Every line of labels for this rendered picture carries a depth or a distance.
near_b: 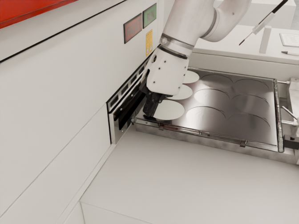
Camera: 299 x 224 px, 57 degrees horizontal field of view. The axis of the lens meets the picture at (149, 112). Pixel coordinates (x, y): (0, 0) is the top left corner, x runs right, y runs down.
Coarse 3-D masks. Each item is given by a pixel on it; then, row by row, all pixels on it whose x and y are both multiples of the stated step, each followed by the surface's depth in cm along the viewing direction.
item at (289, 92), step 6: (288, 90) 88; (294, 90) 88; (288, 96) 86; (294, 96) 84; (288, 102) 85; (294, 102) 81; (288, 108) 83; (294, 108) 79; (294, 114) 76; (294, 120) 74; (294, 132) 71
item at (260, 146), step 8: (136, 120) 70; (144, 120) 70; (168, 128) 68; (176, 128) 67; (184, 128) 67; (200, 136) 66; (208, 136) 65; (216, 136) 64; (224, 136) 64; (240, 144) 63; (248, 144) 62; (256, 144) 62; (264, 144) 62; (280, 152) 61
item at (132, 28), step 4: (140, 16) 73; (132, 20) 68; (136, 20) 70; (140, 20) 73; (128, 24) 66; (132, 24) 68; (136, 24) 71; (140, 24) 74; (128, 28) 67; (132, 28) 69; (136, 28) 71; (140, 28) 74; (128, 32) 67; (132, 32) 69; (136, 32) 72; (128, 36) 67; (132, 36) 70
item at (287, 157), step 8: (136, 128) 79; (144, 128) 78; (152, 128) 77; (168, 136) 76; (176, 136) 76; (184, 136) 75; (192, 136) 74; (200, 144) 74; (208, 144) 73; (216, 144) 72; (224, 144) 72; (232, 144) 71; (240, 152) 71; (248, 152) 70; (256, 152) 70; (264, 152) 69; (272, 152) 68; (288, 152) 67; (280, 160) 69; (288, 160) 68
